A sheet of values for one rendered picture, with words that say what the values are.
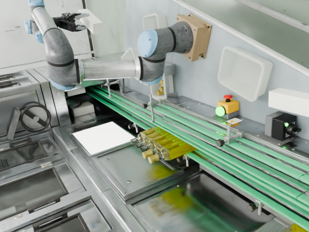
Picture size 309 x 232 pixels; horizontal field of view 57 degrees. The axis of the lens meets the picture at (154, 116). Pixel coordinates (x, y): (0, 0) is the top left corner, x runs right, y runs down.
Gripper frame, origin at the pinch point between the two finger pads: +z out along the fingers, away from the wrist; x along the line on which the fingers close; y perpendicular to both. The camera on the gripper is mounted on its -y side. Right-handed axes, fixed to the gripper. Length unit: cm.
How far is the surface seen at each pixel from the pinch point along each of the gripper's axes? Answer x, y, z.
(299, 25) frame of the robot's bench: -15, -77, 90
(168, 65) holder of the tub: 13, -45, 30
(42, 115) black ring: 74, 17, -34
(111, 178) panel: 49, -78, -21
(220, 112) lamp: 10, -95, 25
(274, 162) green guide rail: 2, -131, 15
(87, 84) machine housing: 60, 23, 4
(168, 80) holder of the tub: 21, -49, 29
